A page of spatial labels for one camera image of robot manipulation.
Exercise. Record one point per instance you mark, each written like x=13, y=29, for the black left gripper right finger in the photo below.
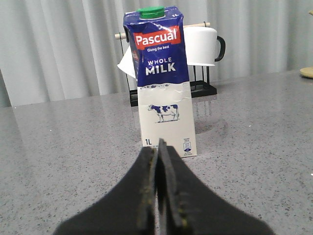
x=188, y=207

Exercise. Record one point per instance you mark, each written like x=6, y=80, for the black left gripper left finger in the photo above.
x=128, y=209

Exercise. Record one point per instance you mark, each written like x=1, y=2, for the blue white milk carton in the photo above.
x=156, y=39

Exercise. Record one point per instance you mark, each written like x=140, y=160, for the wooden mug tree stand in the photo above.
x=306, y=72

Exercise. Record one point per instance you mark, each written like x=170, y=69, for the black wire mug rack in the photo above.
x=200, y=86

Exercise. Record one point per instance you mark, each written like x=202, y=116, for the tilted white mug black handle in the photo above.
x=126, y=64

